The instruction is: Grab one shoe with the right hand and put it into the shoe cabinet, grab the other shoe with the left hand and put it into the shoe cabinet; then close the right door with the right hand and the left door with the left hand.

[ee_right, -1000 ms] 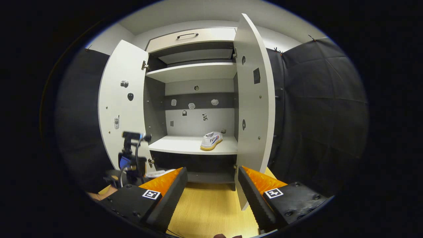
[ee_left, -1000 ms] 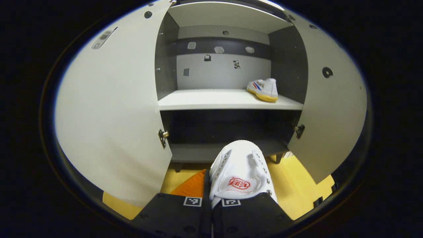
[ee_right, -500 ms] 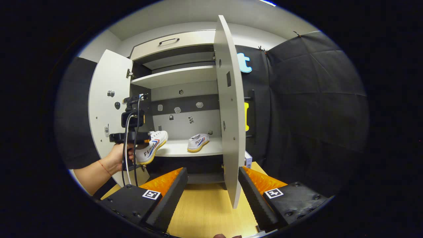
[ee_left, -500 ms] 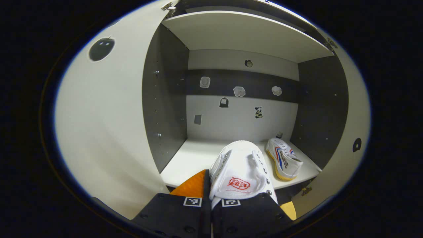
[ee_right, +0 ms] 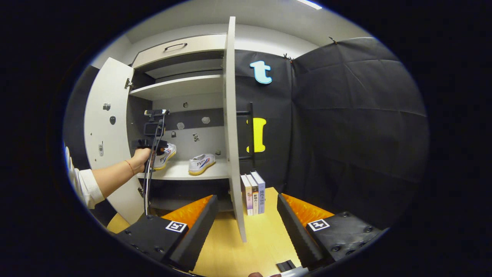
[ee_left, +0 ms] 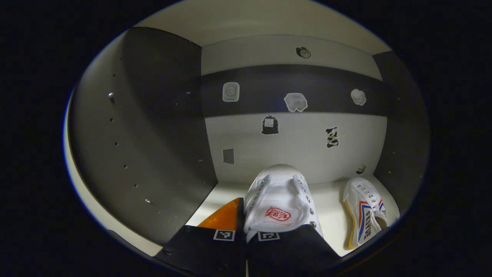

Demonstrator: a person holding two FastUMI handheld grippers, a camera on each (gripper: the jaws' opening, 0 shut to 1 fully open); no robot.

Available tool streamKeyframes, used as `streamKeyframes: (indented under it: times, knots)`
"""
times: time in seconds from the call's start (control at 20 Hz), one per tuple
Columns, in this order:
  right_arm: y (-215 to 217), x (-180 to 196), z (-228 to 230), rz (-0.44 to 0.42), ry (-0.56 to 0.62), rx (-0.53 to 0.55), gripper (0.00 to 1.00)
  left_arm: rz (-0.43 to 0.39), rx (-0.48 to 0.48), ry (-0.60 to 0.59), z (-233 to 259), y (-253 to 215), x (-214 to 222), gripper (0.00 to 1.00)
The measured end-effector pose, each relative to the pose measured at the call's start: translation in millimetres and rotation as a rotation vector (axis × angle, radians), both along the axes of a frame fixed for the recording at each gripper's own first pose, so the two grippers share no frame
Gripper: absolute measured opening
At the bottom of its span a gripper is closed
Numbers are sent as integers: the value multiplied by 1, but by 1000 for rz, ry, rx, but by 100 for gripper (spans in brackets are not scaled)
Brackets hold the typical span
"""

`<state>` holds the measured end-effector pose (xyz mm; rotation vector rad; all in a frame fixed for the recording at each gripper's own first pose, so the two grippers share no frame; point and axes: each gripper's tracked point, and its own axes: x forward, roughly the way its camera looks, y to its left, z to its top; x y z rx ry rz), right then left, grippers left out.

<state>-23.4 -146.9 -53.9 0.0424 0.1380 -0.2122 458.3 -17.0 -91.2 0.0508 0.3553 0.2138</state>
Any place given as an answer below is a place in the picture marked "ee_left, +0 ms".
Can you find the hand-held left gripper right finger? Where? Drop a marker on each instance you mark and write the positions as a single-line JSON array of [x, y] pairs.
[[288, 254]]

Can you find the white canvas shoe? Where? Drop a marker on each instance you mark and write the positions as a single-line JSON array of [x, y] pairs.
[[278, 196], [363, 215]]

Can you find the white shoe cabinet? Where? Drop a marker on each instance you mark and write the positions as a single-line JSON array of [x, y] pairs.
[[153, 115]]

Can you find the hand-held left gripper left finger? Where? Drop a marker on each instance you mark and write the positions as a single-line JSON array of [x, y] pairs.
[[203, 250]]

